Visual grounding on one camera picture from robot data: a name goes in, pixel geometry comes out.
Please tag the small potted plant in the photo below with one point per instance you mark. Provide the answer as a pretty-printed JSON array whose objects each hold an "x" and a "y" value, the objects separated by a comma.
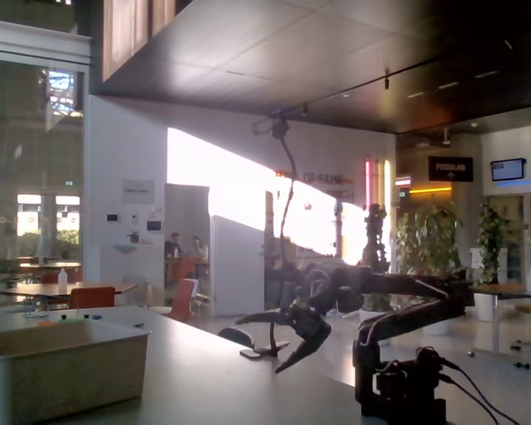
[{"x": 133, "y": 237}]

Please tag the orange chair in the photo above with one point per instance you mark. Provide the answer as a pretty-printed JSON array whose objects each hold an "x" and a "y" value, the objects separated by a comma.
[{"x": 90, "y": 297}]

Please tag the black foodlab sign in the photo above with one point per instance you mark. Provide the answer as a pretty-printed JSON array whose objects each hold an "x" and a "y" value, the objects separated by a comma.
[{"x": 450, "y": 168}]

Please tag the black ceiling spotlight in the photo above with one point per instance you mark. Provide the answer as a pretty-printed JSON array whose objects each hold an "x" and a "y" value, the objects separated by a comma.
[{"x": 387, "y": 82}]

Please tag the white partition cabinet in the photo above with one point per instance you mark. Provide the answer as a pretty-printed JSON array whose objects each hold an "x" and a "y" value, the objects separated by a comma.
[{"x": 236, "y": 265}]

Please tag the seated person light shirt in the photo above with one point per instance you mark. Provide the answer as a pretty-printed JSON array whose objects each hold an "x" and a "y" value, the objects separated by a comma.
[{"x": 200, "y": 250}]

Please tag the dark teal perforated chair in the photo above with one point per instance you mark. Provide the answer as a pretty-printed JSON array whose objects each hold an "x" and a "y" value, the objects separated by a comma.
[{"x": 234, "y": 337}]

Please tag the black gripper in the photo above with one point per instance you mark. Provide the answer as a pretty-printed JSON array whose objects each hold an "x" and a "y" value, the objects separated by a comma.
[{"x": 308, "y": 327}]

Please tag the black follower robot arm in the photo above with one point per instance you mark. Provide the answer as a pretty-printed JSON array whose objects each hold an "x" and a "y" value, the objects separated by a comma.
[{"x": 367, "y": 376}]

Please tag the seated person dark shirt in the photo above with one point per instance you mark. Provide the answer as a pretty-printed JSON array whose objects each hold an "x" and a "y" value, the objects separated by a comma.
[{"x": 172, "y": 248}]

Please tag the clear spray bottle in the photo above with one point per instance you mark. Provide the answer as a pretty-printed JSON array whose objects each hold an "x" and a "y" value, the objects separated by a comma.
[
  {"x": 530, "y": 281},
  {"x": 63, "y": 279}
]

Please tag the tall leafy potted plant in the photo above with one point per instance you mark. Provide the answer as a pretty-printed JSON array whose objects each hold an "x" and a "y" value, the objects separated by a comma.
[{"x": 493, "y": 226}]

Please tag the wall mounted display screen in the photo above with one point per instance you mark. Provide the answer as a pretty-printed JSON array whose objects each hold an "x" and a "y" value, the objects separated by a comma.
[{"x": 508, "y": 170}]

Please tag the large leafy indoor plant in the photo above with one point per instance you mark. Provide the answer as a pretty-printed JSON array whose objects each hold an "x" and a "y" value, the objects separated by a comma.
[{"x": 429, "y": 239}]

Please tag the red chair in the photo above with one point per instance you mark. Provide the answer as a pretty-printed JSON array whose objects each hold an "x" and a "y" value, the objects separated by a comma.
[{"x": 182, "y": 301}]

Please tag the black gooseneck camera holder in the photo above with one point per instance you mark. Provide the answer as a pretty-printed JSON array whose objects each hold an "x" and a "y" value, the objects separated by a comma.
[{"x": 269, "y": 350}]

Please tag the dark twisted column sculpture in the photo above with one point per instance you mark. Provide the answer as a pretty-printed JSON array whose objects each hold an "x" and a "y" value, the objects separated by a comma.
[{"x": 375, "y": 239}]

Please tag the white neon tube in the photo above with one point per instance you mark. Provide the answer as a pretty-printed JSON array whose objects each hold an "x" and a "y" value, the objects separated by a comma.
[{"x": 387, "y": 186}]

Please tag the white wall poster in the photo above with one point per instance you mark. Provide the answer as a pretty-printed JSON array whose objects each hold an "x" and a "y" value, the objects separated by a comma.
[{"x": 137, "y": 191}]

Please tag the wooden table metal legs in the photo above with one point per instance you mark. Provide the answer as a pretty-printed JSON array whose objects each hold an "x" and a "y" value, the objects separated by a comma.
[{"x": 509, "y": 290}]

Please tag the wooden cafe table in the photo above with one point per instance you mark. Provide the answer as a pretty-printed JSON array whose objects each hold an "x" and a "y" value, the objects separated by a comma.
[
  {"x": 40, "y": 290},
  {"x": 48, "y": 265}
]

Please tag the pink neon tube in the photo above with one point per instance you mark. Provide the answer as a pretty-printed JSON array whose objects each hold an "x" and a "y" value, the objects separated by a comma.
[{"x": 367, "y": 183}]

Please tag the white rectangular bin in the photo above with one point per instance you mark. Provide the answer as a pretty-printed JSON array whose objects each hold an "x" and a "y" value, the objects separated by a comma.
[{"x": 62, "y": 380}]

